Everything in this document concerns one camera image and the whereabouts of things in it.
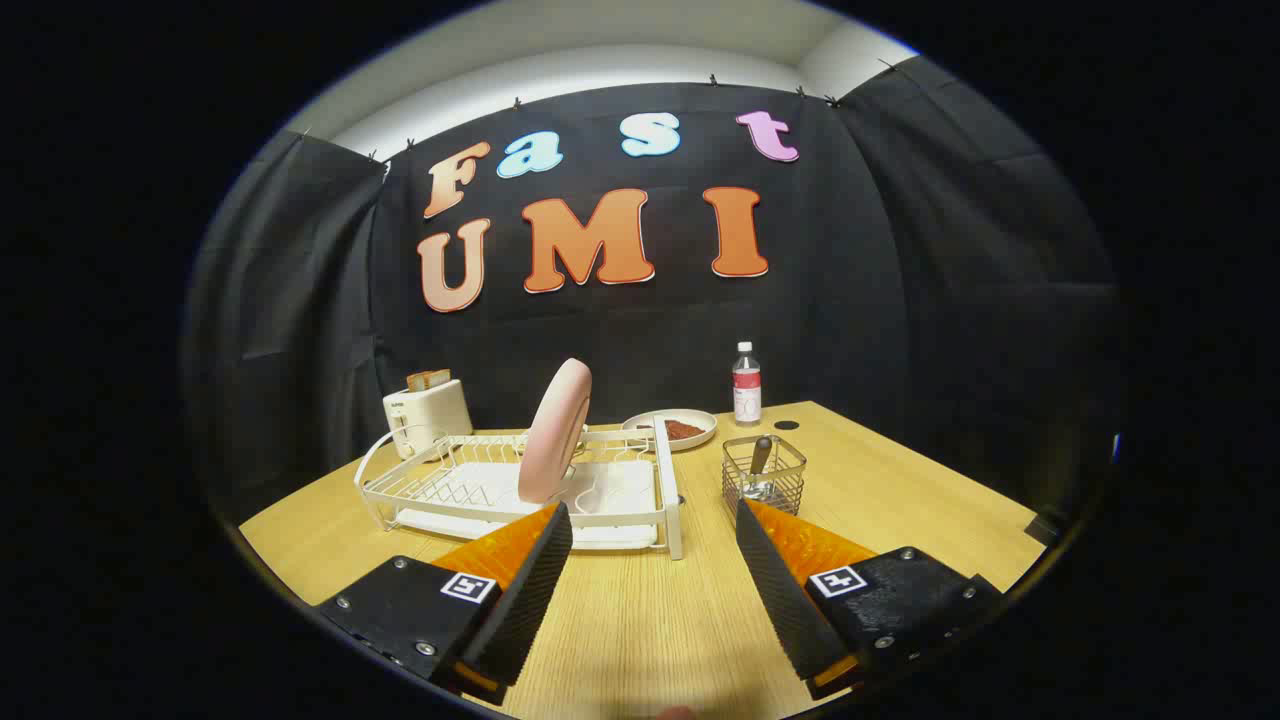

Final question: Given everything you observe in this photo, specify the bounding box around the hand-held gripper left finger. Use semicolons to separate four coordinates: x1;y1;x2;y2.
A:
315;502;574;706

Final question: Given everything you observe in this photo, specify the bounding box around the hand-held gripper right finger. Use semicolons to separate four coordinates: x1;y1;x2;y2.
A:
736;497;1004;701

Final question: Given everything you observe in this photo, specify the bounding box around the metal wire basket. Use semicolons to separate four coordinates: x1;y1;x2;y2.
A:
722;435;808;518

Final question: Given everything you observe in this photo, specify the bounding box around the white wire dish rack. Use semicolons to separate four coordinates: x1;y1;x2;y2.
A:
354;418;686;561

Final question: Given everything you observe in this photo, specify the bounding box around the pink plate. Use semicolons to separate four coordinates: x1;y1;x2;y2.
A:
517;358;593;505

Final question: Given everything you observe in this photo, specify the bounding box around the white round plate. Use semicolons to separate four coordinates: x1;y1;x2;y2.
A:
621;408;718;453

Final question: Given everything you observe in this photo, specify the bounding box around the white drip tray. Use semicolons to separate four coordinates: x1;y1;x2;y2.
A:
395;460;661;551

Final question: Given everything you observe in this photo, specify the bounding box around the clear water bottle red label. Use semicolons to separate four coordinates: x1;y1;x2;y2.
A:
732;342;763;427

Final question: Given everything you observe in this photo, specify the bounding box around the white toaster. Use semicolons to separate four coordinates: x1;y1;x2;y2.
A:
383;378;474;461

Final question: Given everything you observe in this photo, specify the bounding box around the black backdrop cloth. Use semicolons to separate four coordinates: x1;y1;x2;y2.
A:
185;55;1121;526

